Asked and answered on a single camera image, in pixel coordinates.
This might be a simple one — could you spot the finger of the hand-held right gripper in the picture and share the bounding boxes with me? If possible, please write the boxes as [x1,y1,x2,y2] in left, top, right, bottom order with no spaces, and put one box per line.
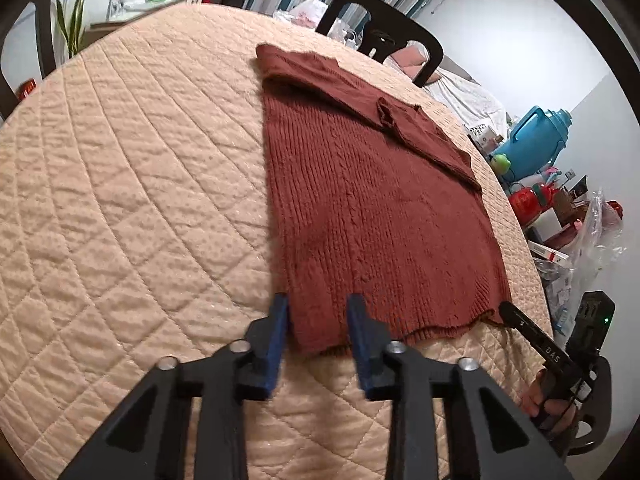
[499,301,576,378]

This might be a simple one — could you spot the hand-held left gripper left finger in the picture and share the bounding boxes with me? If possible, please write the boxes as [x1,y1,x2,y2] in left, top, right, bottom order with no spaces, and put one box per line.
[60,292,291,480]

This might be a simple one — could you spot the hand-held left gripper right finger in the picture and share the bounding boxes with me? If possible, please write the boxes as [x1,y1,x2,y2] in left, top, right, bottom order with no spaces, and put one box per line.
[346,294,573,480]

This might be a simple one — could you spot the rust red knit sweater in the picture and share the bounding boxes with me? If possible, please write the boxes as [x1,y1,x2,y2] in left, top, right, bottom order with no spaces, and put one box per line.
[255,43,512,356]

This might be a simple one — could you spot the person's right hand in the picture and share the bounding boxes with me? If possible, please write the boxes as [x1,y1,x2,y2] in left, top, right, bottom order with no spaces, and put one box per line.
[520,369,581,436]

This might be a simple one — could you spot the clear plastic bag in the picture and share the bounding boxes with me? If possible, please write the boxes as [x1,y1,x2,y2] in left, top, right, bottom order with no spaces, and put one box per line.
[535,187,626,331]

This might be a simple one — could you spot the white and red carton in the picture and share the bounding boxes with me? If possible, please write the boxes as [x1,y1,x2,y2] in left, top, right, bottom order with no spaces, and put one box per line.
[527,240,571,262]

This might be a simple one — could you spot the white cardboard box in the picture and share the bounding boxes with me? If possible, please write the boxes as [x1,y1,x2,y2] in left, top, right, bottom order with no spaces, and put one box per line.
[537,207,563,233]

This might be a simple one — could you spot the teal thermos jug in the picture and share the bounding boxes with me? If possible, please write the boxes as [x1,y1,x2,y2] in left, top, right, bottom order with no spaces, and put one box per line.
[492,106,576,176]

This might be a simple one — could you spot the peach quilted blanket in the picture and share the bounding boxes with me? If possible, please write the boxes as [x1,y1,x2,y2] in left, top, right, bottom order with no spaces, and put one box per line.
[0,0,556,480]

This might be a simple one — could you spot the white bed sheet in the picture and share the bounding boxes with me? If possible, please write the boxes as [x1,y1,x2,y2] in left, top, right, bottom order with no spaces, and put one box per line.
[425,67,508,128]

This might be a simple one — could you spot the pink pillow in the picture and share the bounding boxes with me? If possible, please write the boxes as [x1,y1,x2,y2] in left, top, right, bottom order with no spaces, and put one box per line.
[385,45,443,83]

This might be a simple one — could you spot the white plastic bag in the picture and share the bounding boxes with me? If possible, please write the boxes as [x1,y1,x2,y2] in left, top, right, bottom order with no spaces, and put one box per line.
[287,0,331,28]

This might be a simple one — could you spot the black chair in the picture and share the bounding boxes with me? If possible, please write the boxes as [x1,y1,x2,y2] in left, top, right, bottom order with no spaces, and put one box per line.
[315,0,445,88]
[0,0,56,121]

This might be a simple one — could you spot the cluttered side desk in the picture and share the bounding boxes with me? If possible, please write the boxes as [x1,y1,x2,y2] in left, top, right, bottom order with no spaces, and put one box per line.
[90,0,208,36]

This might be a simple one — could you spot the green potted plant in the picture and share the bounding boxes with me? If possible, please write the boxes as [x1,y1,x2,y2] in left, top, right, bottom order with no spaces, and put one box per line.
[52,0,96,58]

